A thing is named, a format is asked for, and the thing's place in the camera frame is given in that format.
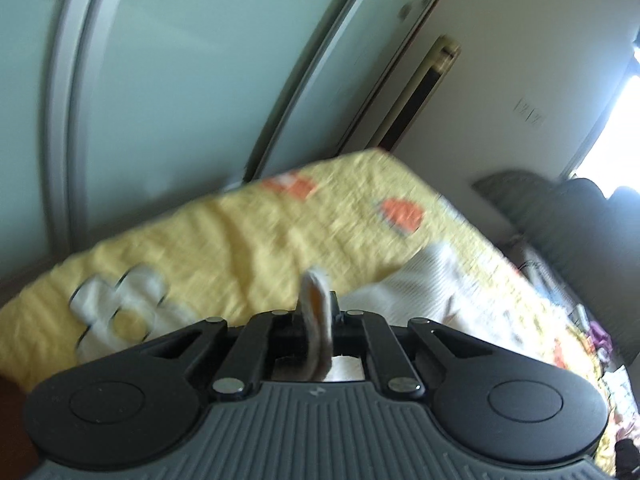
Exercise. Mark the grey padded headboard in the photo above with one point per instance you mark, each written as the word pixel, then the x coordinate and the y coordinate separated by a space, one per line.
pixel 575 230

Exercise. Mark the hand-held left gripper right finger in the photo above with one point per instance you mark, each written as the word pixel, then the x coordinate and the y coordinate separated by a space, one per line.
pixel 350 332

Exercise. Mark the white knitted garment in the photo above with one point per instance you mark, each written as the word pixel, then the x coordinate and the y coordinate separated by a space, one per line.
pixel 425 290

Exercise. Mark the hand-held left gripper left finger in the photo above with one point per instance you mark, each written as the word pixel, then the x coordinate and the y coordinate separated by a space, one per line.
pixel 282 327

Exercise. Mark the yellow printed blanket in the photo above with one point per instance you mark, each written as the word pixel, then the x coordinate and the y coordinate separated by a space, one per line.
pixel 240 240

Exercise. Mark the white wall switch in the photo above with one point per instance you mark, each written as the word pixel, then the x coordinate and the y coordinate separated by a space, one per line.
pixel 537 118
pixel 522 109

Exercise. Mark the bright window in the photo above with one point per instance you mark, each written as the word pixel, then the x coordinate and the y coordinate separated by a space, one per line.
pixel 615 140

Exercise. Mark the purple cloth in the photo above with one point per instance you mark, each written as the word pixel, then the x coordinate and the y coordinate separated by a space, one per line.
pixel 600 340

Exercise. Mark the standing air conditioner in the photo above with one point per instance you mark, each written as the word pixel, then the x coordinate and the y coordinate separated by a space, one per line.
pixel 425 90

